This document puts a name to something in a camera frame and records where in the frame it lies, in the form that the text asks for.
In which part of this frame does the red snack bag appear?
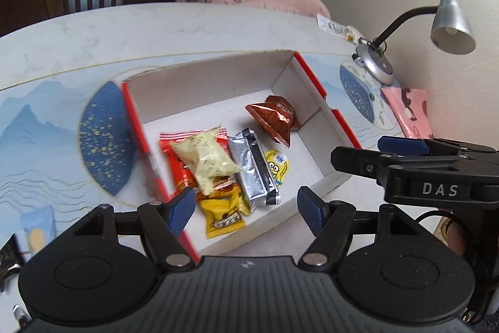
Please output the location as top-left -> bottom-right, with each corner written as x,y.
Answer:
159,128 -> 238,197

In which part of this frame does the light blue snack packet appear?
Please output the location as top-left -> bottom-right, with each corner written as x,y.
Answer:
20,205 -> 55,252

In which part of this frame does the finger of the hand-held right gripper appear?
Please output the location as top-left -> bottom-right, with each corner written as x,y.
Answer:
331,146 -> 390,185
377,136 -> 497,158

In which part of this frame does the red cardboard box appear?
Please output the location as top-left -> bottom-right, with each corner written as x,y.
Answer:
121,50 -> 363,263

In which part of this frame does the yellow cartoon snack packet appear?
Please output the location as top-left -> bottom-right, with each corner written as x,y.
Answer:
264,149 -> 292,189

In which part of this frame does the pale green snack packet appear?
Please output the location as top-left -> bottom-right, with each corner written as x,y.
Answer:
172,126 -> 242,197

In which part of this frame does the silver desk lamp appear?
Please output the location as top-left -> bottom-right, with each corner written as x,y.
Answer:
353,0 -> 477,87

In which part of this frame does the silver snack packet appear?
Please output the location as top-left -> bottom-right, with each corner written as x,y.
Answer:
228,127 -> 281,211

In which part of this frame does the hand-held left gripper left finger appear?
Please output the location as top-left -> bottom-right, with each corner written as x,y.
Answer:
72,187 -> 196,272

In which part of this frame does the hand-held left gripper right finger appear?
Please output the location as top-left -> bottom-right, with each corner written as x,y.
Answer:
296,186 -> 416,272

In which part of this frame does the pink printed pouch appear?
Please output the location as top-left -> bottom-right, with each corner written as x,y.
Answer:
380,86 -> 434,140

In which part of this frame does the shiny brown snack bag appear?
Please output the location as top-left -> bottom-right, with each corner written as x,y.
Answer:
245,95 -> 299,148

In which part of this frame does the person's right hand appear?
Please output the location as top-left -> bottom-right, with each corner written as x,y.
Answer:
444,222 -> 468,256

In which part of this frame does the dark brown snack packet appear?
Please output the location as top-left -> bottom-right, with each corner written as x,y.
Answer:
0,233 -> 24,279

